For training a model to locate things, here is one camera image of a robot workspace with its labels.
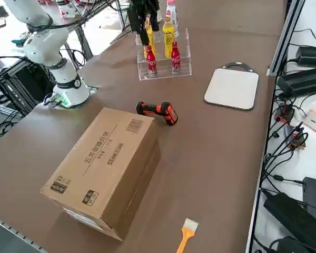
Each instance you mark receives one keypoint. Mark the orange black barcode scanner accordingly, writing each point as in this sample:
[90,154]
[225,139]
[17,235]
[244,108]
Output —
[171,113]

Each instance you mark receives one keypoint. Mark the long black power adapter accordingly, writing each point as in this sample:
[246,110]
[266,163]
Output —
[302,80]

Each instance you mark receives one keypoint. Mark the yellow drink bottle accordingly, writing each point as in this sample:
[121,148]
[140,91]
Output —
[150,35]
[168,39]

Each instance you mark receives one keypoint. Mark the clear acrylic stepped shelf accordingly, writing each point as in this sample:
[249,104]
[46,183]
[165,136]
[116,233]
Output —
[164,67]

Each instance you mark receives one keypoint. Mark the white bottle pink cap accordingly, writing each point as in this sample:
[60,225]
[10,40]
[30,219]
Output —
[171,11]

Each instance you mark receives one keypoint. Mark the aluminium frame post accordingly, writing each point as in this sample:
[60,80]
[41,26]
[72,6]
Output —
[284,42]

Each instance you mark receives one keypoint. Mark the brown cardboard box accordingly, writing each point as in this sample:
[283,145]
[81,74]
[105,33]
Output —
[100,163]

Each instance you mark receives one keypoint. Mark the black orange power plug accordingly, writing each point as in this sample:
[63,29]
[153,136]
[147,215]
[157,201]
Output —
[284,113]
[298,138]

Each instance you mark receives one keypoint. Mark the green lit circuit board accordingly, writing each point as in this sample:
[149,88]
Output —
[59,99]

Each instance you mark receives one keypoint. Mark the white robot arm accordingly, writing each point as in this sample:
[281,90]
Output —
[42,47]

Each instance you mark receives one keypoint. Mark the red cola bottle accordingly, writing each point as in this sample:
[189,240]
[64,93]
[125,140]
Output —
[151,63]
[176,59]

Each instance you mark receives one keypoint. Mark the grey aluminium rail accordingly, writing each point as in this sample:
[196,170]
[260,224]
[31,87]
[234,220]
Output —
[2,223]

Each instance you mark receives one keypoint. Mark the large black power adapter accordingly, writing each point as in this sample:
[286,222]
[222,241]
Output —
[287,210]

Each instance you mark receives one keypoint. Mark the black controller box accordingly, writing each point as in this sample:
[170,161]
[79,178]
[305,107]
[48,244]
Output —
[31,81]

